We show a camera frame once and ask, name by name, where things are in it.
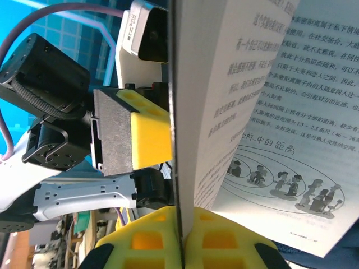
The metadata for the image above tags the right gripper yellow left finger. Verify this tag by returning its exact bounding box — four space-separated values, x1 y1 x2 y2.
78 206 183 269

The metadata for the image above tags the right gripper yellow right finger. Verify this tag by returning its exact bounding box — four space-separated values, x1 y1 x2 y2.
185 206 291 269

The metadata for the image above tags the black cover book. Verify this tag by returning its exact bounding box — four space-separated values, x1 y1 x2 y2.
168 0 359 269

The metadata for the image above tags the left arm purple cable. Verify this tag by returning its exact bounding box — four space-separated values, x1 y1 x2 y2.
0 4 130 228

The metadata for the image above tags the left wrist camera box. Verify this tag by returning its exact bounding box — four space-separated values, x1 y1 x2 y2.
116 0 171 91

